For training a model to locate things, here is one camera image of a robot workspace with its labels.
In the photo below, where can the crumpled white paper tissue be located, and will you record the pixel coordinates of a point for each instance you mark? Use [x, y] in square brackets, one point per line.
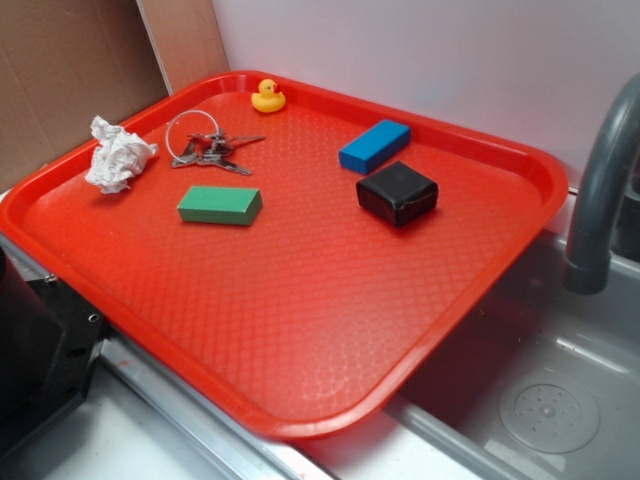
[118, 157]

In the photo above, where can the grey sink faucet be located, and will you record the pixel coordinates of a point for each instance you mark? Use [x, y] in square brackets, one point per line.
[605, 218]

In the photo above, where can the blue rectangular block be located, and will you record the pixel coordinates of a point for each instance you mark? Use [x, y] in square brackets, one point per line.
[374, 147]

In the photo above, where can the bunch of silver keys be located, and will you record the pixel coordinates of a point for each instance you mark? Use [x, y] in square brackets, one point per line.
[207, 149]

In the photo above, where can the brown cardboard panel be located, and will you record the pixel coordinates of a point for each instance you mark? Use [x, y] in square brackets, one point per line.
[62, 64]

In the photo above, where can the black wrapped box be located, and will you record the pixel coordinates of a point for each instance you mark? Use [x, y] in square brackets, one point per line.
[397, 194]

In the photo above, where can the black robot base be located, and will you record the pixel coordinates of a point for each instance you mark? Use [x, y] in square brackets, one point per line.
[50, 339]

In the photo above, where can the red plastic tray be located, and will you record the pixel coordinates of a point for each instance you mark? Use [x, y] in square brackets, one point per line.
[308, 320]

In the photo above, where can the wooden board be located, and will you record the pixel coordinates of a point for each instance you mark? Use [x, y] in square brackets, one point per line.
[186, 40]

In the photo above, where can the grey plastic sink basin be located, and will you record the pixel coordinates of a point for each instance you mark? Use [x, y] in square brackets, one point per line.
[535, 383]

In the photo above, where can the green rectangular block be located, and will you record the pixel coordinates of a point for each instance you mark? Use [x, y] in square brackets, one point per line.
[220, 205]

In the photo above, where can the yellow rubber duck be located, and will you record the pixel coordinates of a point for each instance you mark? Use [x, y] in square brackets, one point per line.
[269, 98]

